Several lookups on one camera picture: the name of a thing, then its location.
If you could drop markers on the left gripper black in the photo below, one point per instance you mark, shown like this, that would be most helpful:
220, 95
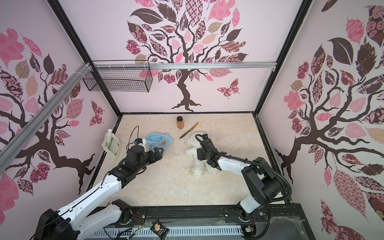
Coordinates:
158, 155

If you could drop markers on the rear aluminium rail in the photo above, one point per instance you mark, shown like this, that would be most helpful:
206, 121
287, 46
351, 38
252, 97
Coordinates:
186, 66

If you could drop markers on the amber spice jar black lid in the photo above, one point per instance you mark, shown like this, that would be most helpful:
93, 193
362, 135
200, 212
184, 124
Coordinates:
180, 122

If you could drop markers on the white green refill pouch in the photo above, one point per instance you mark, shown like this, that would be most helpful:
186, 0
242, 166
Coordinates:
111, 144

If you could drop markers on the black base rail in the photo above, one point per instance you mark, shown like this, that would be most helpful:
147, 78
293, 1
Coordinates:
217, 215

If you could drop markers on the light blue bear hoodie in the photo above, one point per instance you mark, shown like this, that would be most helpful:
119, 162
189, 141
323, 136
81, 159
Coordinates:
159, 140

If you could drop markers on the black wire basket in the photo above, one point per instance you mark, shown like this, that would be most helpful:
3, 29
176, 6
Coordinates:
120, 76

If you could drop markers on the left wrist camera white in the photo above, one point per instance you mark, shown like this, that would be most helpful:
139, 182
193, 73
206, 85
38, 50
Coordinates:
141, 142

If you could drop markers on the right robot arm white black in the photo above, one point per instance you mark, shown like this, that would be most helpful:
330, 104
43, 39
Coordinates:
265, 184

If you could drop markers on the aluminium rail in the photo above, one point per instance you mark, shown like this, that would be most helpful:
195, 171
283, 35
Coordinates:
186, 66
12, 149

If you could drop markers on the white slotted cable duct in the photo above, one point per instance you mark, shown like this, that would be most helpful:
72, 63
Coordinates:
173, 233

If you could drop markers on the small black brown packet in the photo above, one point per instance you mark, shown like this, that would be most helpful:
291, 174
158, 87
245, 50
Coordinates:
158, 229

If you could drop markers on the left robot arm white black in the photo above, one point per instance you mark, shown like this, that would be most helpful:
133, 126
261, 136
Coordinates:
77, 220

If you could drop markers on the left aluminium rail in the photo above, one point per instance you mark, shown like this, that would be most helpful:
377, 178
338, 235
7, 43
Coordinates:
12, 149

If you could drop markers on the white teddy bear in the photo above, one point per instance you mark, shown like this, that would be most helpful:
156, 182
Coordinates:
199, 167

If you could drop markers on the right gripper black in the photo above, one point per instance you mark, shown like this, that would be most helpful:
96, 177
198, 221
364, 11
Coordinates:
200, 154

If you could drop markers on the wooden knife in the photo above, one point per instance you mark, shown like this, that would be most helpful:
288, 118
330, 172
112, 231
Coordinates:
188, 131

